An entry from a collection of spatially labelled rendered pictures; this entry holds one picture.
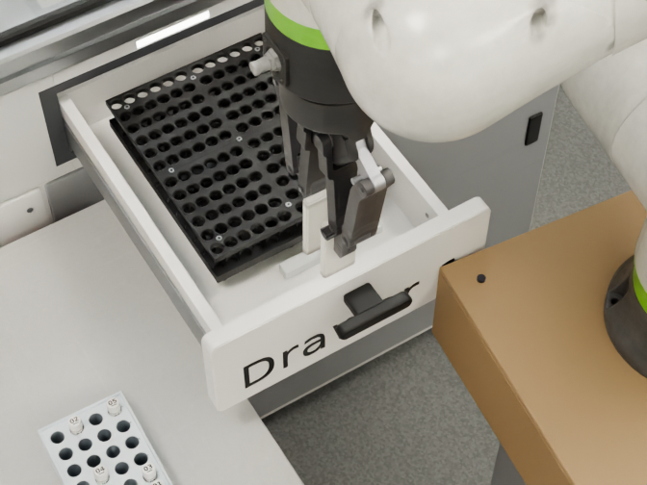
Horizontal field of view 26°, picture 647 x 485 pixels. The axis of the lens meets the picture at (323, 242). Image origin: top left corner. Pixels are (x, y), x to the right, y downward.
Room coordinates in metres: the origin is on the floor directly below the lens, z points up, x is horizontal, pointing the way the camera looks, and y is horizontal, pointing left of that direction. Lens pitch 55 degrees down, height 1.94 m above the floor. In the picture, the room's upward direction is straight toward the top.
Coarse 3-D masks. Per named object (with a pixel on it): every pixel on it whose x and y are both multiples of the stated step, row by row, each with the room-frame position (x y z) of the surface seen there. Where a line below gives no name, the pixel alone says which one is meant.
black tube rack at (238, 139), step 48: (240, 48) 0.98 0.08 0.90; (192, 96) 0.91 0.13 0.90; (240, 96) 0.92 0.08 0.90; (144, 144) 0.85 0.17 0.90; (192, 144) 0.85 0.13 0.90; (240, 144) 0.85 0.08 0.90; (192, 192) 0.82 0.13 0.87; (240, 192) 0.80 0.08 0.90; (288, 192) 0.80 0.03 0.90; (192, 240) 0.76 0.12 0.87; (288, 240) 0.76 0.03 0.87
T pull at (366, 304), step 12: (360, 288) 0.68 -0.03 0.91; (372, 288) 0.68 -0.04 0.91; (348, 300) 0.67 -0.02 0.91; (360, 300) 0.67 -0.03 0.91; (372, 300) 0.67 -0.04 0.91; (384, 300) 0.67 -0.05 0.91; (396, 300) 0.67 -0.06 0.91; (408, 300) 0.67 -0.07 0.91; (360, 312) 0.66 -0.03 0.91; (372, 312) 0.66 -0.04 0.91; (384, 312) 0.66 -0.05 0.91; (396, 312) 0.66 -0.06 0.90; (348, 324) 0.64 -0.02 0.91; (360, 324) 0.64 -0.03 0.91; (372, 324) 0.65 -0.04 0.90; (348, 336) 0.64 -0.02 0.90
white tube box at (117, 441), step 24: (96, 408) 0.63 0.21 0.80; (120, 408) 0.63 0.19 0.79; (48, 432) 0.60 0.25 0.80; (96, 432) 0.60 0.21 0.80; (120, 432) 0.60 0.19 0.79; (48, 456) 0.59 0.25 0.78; (72, 456) 0.58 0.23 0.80; (96, 456) 0.58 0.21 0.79; (120, 456) 0.58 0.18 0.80; (144, 456) 0.58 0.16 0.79; (72, 480) 0.55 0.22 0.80; (120, 480) 0.55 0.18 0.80; (144, 480) 0.55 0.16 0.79; (168, 480) 0.55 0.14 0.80
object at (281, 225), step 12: (300, 204) 0.79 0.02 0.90; (276, 216) 0.77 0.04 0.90; (300, 216) 0.77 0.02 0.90; (240, 228) 0.75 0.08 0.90; (252, 228) 0.76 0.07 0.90; (264, 228) 0.76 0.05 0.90; (276, 228) 0.75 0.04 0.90; (216, 240) 0.74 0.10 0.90; (228, 240) 0.74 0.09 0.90; (240, 240) 0.74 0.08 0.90; (252, 240) 0.74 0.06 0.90; (228, 252) 0.73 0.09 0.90
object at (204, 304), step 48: (192, 48) 1.00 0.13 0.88; (96, 96) 0.94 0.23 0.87; (144, 96) 0.97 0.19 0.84; (96, 144) 0.86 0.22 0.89; (384, 144) 0.86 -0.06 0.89; (144, 192) 0.84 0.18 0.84; (432, 192) 0.80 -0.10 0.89; (144, 240) 0.76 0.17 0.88; (384, 240) 0.79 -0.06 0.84; (192, 288) 0.69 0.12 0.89; (240, 288) 0.73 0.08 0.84; (288, 288) 0.73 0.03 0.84
